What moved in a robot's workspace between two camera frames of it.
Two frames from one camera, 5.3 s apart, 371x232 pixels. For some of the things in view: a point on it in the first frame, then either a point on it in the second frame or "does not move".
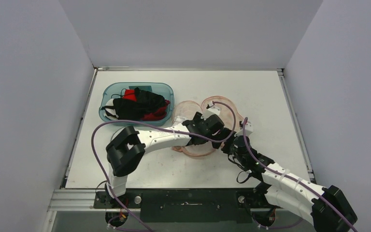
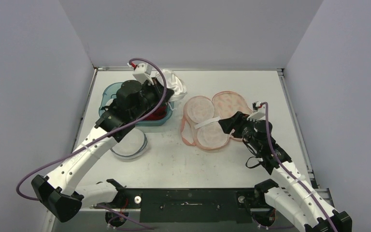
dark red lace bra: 157,114 does not move
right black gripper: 229,144 to 239,122
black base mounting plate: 186,205 does not move
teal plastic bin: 163,90 does not move
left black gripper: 198,119 to 158,88
